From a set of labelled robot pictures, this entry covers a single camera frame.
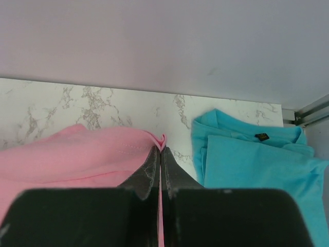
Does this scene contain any pink t shirt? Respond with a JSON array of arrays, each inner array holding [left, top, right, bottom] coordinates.
[[1, 125, 167, 246]]

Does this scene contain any right frame post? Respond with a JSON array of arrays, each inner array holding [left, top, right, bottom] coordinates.
[[282, 95, 328, 128]]

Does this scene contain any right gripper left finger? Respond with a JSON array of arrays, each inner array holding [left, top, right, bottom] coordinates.
[[1, 147, 160, 246]]

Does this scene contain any folded teal t shirt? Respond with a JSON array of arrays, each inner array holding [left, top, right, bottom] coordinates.
[[191, 109, 328, 246]]

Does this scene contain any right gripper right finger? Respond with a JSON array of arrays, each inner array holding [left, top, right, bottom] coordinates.
[[160, 148, 314, 246]]

